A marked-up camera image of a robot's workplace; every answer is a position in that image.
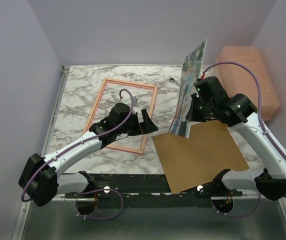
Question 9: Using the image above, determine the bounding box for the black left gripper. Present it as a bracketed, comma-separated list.
[116, 109, 158, 137]

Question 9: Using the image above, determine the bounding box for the printed photo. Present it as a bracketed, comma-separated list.
[168, 40, 208, 138]

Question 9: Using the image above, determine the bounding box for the pink photo frame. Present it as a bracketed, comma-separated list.
[83, 78, 158, 155]

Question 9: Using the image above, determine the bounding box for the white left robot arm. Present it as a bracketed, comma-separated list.
[18, 103, 158, 207]

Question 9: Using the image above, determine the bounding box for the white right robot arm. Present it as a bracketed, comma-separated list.
[189, 76, 286, 201]

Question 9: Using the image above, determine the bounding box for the translucent orange plastic box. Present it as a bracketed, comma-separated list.
[213, 46, 280, 122]

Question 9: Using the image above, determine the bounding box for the silver ratchet wrench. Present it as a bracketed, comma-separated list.
[169, 77, 181, 87]

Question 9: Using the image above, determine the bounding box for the brown backing board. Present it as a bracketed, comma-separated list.
[152, 120, 249, 194]

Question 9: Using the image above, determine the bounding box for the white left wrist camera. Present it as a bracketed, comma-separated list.
[133, 97, 138, 106]

